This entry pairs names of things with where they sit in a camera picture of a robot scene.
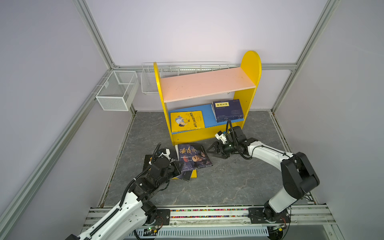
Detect dark purple book red circle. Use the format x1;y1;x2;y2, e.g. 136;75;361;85
175;144;213;172

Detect navy book yellow label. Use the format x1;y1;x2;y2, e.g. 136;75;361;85
213;104;245;124
212;100;244;123

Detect yellow cartoon cover book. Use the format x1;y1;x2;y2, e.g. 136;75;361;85
170;111;205;133

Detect black book white characters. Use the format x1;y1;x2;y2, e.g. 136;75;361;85
175;170;195;182

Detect thin yellow book underneath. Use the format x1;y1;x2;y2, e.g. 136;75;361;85
173;170;197;180

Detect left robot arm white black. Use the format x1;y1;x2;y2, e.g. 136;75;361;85
67;144;183;240

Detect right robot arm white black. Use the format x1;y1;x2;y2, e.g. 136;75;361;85
207;121;320;223

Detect black book orange characters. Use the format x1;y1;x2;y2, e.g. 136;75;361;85
143;155;152;171

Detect yellow shelf with pink and blue boards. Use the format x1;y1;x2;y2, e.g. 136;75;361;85
154;51;262;131

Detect white vent grille panel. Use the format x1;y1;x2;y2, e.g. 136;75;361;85
137;226;270;240

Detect white mesh box basket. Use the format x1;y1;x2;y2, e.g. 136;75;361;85
96;71;140;112

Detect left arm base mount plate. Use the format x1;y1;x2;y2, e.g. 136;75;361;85
145;209;171;226

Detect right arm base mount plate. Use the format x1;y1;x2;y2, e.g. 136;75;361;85
248;207;291;224

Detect white wire rack basket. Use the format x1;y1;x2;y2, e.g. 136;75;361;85
141;62;237;95

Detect aluminium rail with colourful strip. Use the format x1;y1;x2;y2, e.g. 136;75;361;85
80;204;337;230

